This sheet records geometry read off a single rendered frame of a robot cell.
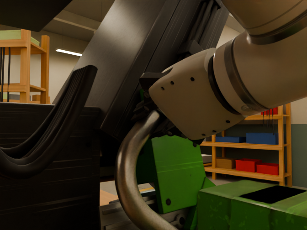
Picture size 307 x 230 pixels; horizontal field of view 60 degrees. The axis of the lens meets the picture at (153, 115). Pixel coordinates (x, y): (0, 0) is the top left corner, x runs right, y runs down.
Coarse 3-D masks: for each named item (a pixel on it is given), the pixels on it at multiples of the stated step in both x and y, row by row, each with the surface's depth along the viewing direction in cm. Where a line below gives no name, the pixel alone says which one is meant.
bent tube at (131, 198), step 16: (160, 112) 42; (144, 128) 39; (128, 144) 37; (144, 144) 39; (128, 160) 36; (128, 176) 35; (128, 192) 35; (128, 208) 35; (144, 208) 35; (144, 224) 35; (160, 224) 36
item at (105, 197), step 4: (100, 192) 123; (104, 192) 123; (100, 196) 116; (104, 196) 116; (108, 196) 116; (112, 196) 116; (116, 196) 116; (100, 200) 109; (104, 200) 109; (108, 200) 109; (112, 200) 109; (100, 204) 104; (104, 204) 104
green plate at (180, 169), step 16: (160, 144) 45; (176, 144) 47; (192, 144) 49; (144, 160) 47; (160, 160) 44; (176, 160) 46; (192, 160) 48; (144, 176) 47; (160, 176) 43; (176, 176) 45; (192, 176) 47; (160, 192) 42; (176, 192) 44; (192, 192) 46; (160, 208) 41; (176, 208) 43
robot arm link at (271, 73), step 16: (304, 16) 18; (272, 32) 20; (288, 32) 19; (304, 32) 19; (240, 48) 25; (256, 48) 23; (272, 48) 21; (288, 48) 20; (304, 48) 20; (240, 64) 24; (256, 64) 23; (272, 64) 22; (288, 64) 21; (304, 64) 21; (256, 80) 24; (272, 80) 23; (288, 80) 22; (304, 80) 22; (256, 96) 25; (272, 96) 24; (288, 96) 24; (304, 96) 24
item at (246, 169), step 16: (272, 112) 509; (288, 112) 533; (288, 128) 532; (208, 144) 608; (224, 144) 579; (240, 144) 558; (256, 144) 534; (272, 144) 513; (288, 144) 524; (224, 160) 592; (240, 160) 561; (256, 160) 578; (288, 160) 530; (224, 176) 629; (256, 176) 527; (272, 176) 510; (288, 176) 530
